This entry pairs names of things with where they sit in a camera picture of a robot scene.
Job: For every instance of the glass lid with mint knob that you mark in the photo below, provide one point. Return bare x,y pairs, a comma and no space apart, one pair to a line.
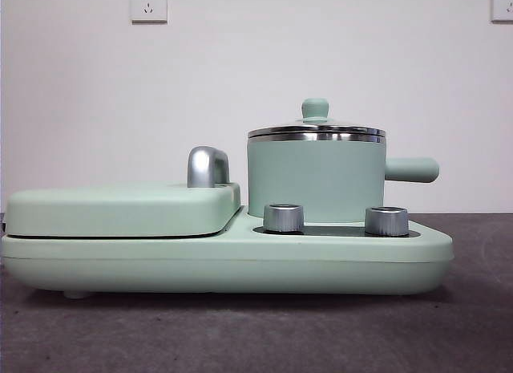
315,108

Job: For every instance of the mint green steamer pot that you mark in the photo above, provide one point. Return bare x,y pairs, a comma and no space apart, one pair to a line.
312,176

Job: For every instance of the silver control knob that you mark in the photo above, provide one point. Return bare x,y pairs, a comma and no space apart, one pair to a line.
282,218
386,221

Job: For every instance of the mint green breakfast machine base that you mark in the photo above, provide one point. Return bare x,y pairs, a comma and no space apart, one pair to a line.
200,264

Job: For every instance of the mint green griddle cover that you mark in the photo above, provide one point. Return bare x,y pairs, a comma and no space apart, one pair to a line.
120,212

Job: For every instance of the white wall socket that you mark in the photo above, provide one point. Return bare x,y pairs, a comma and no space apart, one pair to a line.
503,6
149,6

